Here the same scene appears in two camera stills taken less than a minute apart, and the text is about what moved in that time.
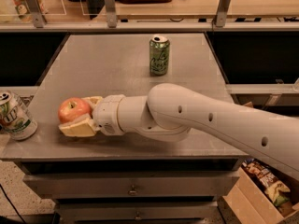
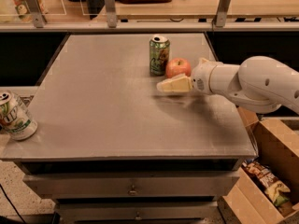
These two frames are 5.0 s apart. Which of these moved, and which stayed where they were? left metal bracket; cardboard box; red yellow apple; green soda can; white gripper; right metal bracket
Moved: white gripper; red yellow apple
Stayed: left metal bracket; right metal bracket; green soda can; cardboard box
